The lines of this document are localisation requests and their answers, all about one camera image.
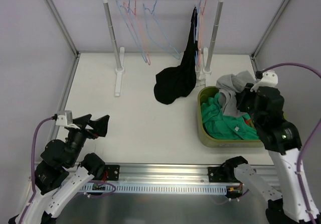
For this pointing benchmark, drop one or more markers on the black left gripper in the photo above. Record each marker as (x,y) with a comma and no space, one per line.
(85,128)

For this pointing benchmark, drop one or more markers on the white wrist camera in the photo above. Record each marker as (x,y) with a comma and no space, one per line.
(265,78)
(65,119)

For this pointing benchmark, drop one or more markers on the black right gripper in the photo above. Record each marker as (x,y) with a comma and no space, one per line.
(245,99)

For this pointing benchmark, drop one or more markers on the green tank top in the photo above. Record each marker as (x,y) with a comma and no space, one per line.
(223,127)

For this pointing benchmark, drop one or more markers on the olive green plastic basin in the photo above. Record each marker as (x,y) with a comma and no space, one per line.
(263,123)

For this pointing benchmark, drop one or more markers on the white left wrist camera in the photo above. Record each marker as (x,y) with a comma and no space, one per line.
(65,119)

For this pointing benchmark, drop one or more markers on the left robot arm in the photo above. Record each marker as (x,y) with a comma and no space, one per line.
(50,190)

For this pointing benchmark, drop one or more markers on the aluminium mounting rail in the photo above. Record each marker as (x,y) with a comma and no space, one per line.
(150,173)

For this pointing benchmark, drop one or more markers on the pink hanger far right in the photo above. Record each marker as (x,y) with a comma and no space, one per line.
(201,21)

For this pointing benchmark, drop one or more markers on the pink wire hanger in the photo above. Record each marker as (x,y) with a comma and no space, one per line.
(136,30)

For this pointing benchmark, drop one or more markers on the grey tank top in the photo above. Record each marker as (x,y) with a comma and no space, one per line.
(229,85)

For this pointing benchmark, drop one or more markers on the black tank top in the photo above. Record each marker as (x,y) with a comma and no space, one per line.
(176,82)

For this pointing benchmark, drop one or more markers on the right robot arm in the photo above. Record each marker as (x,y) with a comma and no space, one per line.
(293,203)

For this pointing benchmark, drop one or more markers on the red tank top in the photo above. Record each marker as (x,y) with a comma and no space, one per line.
(249,122)

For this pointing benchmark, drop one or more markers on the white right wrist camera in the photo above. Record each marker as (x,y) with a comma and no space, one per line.
(265,78)

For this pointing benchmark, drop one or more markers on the white slotted cable duct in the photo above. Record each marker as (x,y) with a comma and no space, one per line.
(156,188)

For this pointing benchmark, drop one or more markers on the white clothes rack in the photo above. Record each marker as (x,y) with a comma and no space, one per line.
(119,53)

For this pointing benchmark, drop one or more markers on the light blue wire hanger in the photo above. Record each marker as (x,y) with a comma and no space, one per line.
(122,12)

